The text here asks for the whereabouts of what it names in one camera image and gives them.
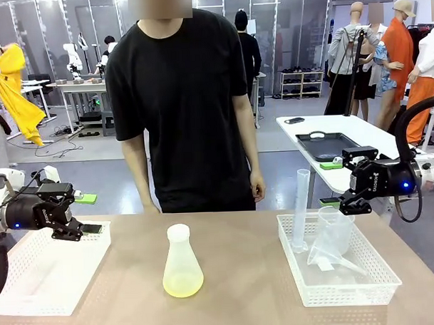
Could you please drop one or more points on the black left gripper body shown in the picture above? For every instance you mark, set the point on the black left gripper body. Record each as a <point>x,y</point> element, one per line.
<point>30,213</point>

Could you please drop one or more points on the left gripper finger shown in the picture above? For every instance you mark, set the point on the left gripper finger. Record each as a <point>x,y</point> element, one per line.
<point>86,199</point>
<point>67,230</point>

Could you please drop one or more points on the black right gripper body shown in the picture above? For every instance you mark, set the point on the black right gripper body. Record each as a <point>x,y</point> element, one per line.
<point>385,179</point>

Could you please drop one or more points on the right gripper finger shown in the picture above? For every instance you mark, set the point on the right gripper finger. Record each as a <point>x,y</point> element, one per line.
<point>354,205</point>
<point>359,154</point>

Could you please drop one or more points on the clear plastic beaker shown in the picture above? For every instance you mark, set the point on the clear plastic beaker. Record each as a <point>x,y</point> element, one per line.
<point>339,233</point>

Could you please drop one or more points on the clear plastic graduated cylinder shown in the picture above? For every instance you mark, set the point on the clear plastic graduated cylinder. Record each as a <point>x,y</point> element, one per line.
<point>301,209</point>

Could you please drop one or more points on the translucent plastic funnel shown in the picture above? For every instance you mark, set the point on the translucent plastic funnel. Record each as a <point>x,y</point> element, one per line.
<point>321,253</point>

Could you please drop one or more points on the white round flask cap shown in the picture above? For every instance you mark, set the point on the white round flask cap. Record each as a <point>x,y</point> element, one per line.
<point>177,231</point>

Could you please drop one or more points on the translucent plastic Erlenmeyer flask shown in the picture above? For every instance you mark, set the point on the translucent plastic Erlenmeyer flask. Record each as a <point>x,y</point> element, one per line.
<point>183,274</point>

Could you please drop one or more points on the person's left forearm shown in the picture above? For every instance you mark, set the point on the person's left forearm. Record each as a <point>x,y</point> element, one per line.
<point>250,150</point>

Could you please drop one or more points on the person's right forearm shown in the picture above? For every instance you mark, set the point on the person's right forearm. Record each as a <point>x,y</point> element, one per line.
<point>139,172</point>

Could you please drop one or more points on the person's right hand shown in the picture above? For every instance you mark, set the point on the person's right hand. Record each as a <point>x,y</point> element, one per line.
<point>151,209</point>

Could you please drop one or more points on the person's left hand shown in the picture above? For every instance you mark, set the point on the person's left hand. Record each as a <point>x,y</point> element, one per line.
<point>258,184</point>

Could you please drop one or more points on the white side table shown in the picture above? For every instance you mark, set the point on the white side table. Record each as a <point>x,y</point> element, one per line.
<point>373,135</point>

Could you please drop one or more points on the black tray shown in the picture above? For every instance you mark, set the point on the black tray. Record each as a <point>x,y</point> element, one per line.
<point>327,146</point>

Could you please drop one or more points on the black power strip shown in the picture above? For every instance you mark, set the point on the black power strip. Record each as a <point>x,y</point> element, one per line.
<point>89,133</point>

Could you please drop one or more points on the white paper label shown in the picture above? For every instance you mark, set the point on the white paper label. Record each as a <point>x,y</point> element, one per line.
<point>327,266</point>

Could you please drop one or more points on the small black device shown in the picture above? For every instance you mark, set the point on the small black device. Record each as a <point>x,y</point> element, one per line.
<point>294,121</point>

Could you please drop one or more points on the grey plastic stool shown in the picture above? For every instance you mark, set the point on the grey plastic stool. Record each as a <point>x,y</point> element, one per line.
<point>108,120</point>

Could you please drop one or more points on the white perforated plastic basket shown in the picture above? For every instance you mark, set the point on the white perforated plastic basket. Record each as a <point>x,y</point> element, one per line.
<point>350,297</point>
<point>29,308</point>

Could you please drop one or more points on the shoe rack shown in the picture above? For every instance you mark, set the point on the shoe rack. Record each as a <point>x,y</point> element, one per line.
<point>301,83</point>

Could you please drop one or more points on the figure in blue floral dress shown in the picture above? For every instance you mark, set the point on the figure in blue floral dress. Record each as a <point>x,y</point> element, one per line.
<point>382,57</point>

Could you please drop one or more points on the black tripod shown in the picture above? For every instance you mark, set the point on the black tripod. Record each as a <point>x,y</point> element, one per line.
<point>357,50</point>

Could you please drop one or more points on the mannequin in grey shirt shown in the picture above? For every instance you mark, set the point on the mannequin in grey shirt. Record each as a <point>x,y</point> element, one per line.
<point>345,47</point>

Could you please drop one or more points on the yellow garment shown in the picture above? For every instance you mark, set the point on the yellow garment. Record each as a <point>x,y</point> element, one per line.
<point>19,105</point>

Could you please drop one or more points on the white workbench table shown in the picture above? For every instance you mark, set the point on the white workbench table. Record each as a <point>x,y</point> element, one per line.
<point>82,87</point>

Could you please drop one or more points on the mannequin orange robe tan cap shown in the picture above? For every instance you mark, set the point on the mannequin orange robe tan cap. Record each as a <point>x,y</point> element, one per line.
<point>400,49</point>

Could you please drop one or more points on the white office desk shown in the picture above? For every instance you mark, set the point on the white office desk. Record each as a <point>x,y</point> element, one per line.
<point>36,87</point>

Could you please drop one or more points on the mannequin white top orange trousers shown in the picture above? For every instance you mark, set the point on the mannequin white top orange trousers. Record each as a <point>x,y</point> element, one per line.
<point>430,51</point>

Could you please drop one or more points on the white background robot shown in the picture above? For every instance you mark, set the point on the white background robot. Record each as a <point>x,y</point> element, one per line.
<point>72,57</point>

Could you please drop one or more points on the person in black cap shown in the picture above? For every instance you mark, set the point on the person in black cap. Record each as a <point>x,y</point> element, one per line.
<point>250,54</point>

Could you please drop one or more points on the person in black T-shirt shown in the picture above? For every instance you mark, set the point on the person in black T-shirt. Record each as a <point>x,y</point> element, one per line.
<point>182,81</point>

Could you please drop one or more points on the seated person in black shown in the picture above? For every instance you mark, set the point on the seated person in black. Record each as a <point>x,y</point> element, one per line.
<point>109,41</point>

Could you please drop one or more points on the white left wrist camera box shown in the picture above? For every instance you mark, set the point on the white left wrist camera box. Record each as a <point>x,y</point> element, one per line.
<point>51,174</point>

